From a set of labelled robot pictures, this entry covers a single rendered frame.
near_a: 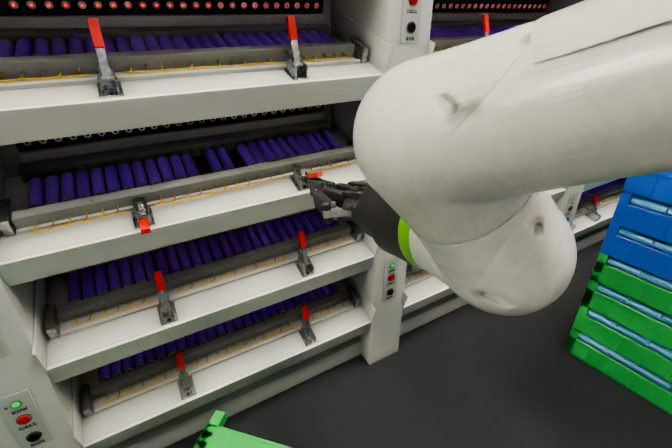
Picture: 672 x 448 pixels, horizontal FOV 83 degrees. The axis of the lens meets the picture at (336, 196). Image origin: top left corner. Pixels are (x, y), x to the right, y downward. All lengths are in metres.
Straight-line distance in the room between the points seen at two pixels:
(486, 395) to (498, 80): 0.95
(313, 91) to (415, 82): 0.42
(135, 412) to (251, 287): 0.31
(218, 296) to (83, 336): 0.22
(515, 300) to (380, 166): 0.15
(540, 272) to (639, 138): 0.14
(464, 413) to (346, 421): 0.27
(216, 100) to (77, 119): 0.17
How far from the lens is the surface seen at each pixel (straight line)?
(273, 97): 0.62
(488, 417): 1.06
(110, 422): 0.91
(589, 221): 1.63
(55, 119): 0.59
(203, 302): 0.77
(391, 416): 1.01
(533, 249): 0.30
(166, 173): 0.70
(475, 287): 0.32
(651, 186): 1.02
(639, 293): 1.12
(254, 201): 0.67
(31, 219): 0.68
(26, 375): 0.78
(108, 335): 0.77
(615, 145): 0.21
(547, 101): 0.20
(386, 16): 0.71
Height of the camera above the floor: 0.84
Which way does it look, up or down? 26 degrees down
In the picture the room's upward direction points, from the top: straight up
